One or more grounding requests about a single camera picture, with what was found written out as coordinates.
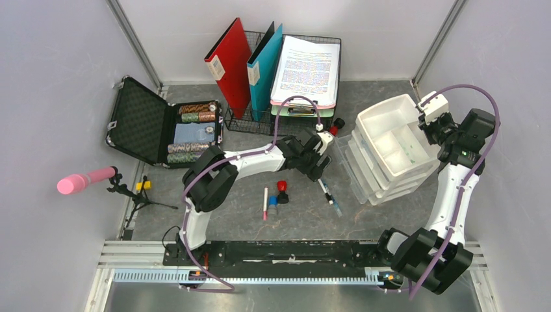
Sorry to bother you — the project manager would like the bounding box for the light green clipboard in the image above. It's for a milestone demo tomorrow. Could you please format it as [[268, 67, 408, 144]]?
[[270, 105, 335, 118]]

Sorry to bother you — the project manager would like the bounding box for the black wire mesh organizer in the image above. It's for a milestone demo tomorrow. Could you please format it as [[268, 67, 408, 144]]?
[[224, 31, 342, 137]]

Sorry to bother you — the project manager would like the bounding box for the red black round stamp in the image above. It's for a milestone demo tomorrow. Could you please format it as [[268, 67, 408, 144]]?
[[328, 118, 346, 137]]

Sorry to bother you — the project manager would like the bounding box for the pink clear clipboard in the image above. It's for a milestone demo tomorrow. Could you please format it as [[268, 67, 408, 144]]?
[[270, 99, 337, 109]]

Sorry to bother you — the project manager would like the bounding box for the pink pen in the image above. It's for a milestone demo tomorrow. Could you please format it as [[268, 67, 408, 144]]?
[[263, 187, 268, 220]]

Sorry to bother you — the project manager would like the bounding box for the white plastic drawer organizer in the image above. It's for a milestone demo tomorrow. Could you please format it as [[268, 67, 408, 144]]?
[[333, 94, 439, 205]]

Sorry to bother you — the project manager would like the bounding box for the white printed paper sheet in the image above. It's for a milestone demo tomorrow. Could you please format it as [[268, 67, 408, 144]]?
[[270, 35, 340, 109]]

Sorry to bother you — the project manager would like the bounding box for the teal blue clipboard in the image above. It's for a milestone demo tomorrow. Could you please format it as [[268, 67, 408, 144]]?
[[247, 21, 283, 122]]

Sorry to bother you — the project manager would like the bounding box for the red clipboard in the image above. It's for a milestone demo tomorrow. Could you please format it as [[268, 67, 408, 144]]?
[[204, 18, 251, 119]]

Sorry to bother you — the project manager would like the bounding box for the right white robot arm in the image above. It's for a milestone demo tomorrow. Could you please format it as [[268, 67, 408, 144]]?
[[375, 109, 496, 294]]

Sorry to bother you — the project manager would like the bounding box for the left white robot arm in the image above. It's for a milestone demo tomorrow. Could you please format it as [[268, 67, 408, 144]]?
[[179, 130, 335, 265]]

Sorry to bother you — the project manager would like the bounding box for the black white small marker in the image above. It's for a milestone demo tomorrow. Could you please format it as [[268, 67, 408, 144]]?
[[318, 179, 334, 205]]

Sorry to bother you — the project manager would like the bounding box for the blue grey small cylinder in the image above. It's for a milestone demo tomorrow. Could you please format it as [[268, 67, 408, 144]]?
[[267, 196, 278, 217]]

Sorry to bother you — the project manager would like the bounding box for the blue clear pen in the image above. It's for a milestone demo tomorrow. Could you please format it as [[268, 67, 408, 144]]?
[[322, 181, 343, 218]]

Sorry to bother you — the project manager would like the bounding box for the red chip stack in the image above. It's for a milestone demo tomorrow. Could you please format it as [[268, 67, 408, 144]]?
[[198, 112, 216, 123]]

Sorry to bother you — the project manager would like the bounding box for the blue playing card deck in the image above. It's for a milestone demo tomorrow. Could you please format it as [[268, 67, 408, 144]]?
[[173, 122, 216, 144]]

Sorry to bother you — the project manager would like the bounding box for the green chip stack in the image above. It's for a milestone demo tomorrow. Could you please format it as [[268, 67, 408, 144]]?
[[181, 112, 200, 124]]

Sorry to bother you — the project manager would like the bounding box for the orange black chip stack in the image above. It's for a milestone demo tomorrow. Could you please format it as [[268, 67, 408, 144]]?
[[178, 101, 217, 114]]

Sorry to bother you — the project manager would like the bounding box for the yellow black connector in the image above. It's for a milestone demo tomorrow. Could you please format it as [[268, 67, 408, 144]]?
[[135, 180, 151, 192]]

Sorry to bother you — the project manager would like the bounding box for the black poker chip case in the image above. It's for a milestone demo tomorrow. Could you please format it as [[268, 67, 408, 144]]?
[[106, 76, 224, 169]]

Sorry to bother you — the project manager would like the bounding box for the black microphone tripod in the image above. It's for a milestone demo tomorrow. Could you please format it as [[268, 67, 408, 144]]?
[[107, 173, 179, 230]]

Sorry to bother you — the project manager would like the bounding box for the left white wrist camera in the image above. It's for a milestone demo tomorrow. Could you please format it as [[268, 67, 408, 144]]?
[[315, 131, 335, 155]]

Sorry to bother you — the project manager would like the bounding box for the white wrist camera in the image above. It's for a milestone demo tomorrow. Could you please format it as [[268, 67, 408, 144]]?
[[315, 131, 335, 155], [417, 91, 449, 125]]

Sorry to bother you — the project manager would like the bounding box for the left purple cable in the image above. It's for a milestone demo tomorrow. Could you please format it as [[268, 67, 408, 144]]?
[[179, 95, 324, 294]]

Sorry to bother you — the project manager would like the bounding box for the purple cable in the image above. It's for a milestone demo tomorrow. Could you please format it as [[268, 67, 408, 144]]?
[[179, 95, 324, 294], [383, 84, 501, 302]]

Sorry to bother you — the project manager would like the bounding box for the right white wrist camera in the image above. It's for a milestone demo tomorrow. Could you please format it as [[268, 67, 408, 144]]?
[[417, 91, 449, 125]]

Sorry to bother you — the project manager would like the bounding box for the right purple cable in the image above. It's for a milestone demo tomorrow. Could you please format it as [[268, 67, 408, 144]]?
[[383, 84, 501, 302]]

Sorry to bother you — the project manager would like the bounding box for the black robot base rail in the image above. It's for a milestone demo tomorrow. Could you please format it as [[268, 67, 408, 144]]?
[[163, 240, 405, 283]]

